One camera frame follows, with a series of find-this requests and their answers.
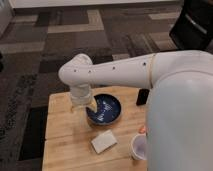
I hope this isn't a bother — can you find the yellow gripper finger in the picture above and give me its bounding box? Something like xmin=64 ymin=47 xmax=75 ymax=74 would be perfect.
xmin=88 ymin=101 xmax=97 ymax=113
xmin=70 ymin=104 xmax=75 ymax=112

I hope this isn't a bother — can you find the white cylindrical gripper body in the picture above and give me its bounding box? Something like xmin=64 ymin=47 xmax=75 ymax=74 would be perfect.
xmin=70 ymin=84 xmax=92 ymax=106

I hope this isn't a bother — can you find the dark blue ceramic bowl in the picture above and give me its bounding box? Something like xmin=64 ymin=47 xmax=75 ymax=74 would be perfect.
xmin=86 ymin=94 xmax=121 ymax=125

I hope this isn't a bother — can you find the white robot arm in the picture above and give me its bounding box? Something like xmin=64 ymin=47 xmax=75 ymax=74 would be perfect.
xmin=58 ymin=50 xmax=213 ymax=171

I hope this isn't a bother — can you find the white sponge block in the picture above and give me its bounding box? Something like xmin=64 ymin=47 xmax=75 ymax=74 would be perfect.
xmin=91 ymin=130 xmax=117 ymax=154

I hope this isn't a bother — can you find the black smartphone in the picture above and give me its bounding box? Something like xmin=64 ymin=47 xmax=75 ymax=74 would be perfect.
xmin=136 ymin=89 xmax=149 ymax=106

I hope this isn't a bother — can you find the orange carrot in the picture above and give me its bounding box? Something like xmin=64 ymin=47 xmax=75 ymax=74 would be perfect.
xmin=139 ymin=126 xmax=146 ymax=134

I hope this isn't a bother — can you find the clear plastic cup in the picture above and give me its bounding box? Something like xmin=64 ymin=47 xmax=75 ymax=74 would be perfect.
xmin=130 ymin=134 xmax=147 ymax=160

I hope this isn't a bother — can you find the black office chair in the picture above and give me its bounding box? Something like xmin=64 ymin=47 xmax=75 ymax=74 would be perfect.
xmin=169 ymin=0 xmax=213 ymax=50

